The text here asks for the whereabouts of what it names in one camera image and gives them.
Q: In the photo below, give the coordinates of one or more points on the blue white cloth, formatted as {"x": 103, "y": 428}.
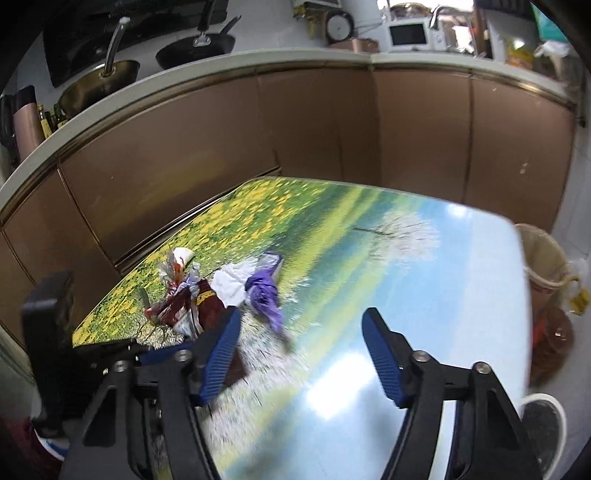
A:
{"x": 53, "y": 447}

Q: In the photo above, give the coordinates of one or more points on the golden wok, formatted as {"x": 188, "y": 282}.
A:
{"x": 97, "y": 90}

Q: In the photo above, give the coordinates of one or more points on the white plastic bag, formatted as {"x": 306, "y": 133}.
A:
{"x": 551, "y": 50}

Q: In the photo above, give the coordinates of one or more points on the steel faucet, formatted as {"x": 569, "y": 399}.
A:
{"x": 436, "y": 16}

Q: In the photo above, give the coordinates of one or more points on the white trash bin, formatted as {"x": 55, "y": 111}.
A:
{"x": 545, "y": 424}

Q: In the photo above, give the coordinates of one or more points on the cooking oil bottle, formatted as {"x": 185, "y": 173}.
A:
{"x": 554, "y": 337}

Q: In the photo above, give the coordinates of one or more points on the clear crinkled plastic wrapper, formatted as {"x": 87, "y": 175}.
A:
{"x": 181, "y": 261}

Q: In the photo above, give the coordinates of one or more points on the steel pot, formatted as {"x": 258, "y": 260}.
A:
{"x": 408, "y": 9}

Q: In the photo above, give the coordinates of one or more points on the yellow gas pipe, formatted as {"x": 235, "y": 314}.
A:
{"x": 309, "y": 18}

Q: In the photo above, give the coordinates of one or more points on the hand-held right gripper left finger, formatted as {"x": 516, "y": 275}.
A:
{"x": 221, "y": 355}

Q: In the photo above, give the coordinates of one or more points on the yellow bottle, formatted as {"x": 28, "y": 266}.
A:
{"x": 517, "y": 55}

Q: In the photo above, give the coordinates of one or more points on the dark red cloth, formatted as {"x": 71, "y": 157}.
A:
{"x": 21, "y": 443}

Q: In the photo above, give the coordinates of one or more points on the dark sauce bottle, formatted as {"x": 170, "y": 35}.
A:
{"x": 44, "y": 122}
{"x": 59, "y": 117}

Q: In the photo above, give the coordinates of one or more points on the purple wrapper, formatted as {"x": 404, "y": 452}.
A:
{"x": 265, "y": 295}

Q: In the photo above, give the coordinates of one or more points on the white tissue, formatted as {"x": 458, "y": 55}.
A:
{"x": 231, "y": 284}

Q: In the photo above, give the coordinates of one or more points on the white kitchen countertop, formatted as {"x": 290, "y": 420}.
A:
{"x": 277, "y": 57}

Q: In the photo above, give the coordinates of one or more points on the black frying pan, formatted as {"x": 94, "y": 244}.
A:
{"x": 194, "y": 53}

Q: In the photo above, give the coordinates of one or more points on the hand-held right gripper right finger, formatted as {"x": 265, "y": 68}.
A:
{"x": 383, "y": 360}

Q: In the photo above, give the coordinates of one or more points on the dark red wrapper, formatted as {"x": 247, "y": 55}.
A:
{"x": 178, "y": 309}

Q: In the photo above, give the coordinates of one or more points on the white microwave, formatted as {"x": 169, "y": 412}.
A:
{"x": 406, "y": 33}

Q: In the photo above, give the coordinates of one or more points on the beige bucket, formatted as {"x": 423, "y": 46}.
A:
{"x": 545, "y": 258}

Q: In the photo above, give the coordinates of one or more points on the green plastic bag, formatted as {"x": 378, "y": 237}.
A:
{"x": 547, "y": 25}

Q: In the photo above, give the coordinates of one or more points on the copper rice cooker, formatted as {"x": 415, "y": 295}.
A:
{"x": 341, "y": 27}

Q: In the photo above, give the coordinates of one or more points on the brown lower cabinets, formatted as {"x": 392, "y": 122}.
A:
{"x": 323, "y": 129}

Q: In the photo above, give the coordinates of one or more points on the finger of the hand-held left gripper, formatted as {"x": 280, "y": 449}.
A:
{"x": 157, "y": 356}

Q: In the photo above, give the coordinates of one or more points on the black range hood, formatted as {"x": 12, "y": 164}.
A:
{"x": 78, "y": 41}

